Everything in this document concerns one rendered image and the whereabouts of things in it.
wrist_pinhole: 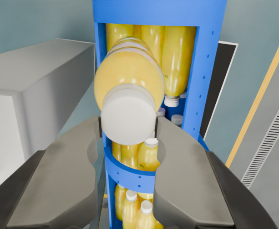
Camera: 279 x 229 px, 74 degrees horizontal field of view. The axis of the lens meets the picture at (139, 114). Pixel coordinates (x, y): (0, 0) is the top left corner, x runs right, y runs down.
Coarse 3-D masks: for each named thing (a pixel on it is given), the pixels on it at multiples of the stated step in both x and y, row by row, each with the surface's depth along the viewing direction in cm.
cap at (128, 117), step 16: (112, 96) 12; (128, 96) 12; (144, 96) 13; (112, 112) 12; (128, 112) 12; (144, 112) 12; (112, 128) 13; (128, 128) 13; (144, 128) 13; (128, 144) 13
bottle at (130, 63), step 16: (112, 48) 22; (128, 48) 18; (144, 48) 21; (112, 64) 15; (128, 64) 15; (144, 64) 16; (96, 80) 16; (112, 80) 14; (128, 80) 14; (144, 80) 15; (160, 80) 16; (96, 96) 16; (160, 96) 16
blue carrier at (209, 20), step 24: (96, 0) 34; (120, 0) 30; (144, 0) 29; (168, 0) 29; (192, 0) 29; (216, 0) 31; (96, 24) 40; (144, 24) 31; (168, 24) 30; (192, 24) 31; (216, 24) 34; (96, 48) 43; (216, 48) 39; (192, 72) 36; (192, 96) 38; (192, 120) 42; (120, 168) 48; (144, 192) 49
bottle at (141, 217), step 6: (138, 210) 64; (138, 216) 63; (144, 216) 62; (150, 216) 62; (138, 222) 63; (144, 222) 62; (150, 222) 62; (138, 228) 64; (144, 228) 62; (150, 228) 63
